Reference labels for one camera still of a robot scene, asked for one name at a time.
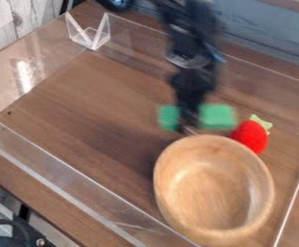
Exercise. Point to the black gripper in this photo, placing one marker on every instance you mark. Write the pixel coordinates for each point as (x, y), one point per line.
(192, 83)

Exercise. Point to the green rectangular block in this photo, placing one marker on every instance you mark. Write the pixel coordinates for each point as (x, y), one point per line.
(215, 116)

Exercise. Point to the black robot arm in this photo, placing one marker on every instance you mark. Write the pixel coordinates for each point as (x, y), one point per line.
(182, 46)

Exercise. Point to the brown wooden bowl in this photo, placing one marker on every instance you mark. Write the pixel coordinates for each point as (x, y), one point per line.
(214, 190)

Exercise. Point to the red plush strawberry toy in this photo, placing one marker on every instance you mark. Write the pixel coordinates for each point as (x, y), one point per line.
(252, 133)

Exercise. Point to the black metal clamp stand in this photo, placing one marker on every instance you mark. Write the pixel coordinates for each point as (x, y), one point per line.
(19, 234)

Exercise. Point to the clear acrylic corner bracket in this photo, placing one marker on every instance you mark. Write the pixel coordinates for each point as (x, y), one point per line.
(89, 37)

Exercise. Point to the clear acrylic front wall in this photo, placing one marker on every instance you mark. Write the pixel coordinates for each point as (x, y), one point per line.
(85, 210)

